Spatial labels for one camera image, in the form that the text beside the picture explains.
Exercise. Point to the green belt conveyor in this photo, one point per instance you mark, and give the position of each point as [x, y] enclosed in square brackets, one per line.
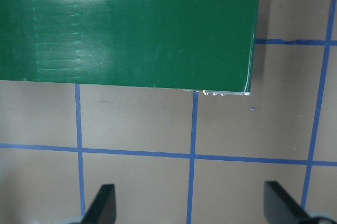
[131, 39]

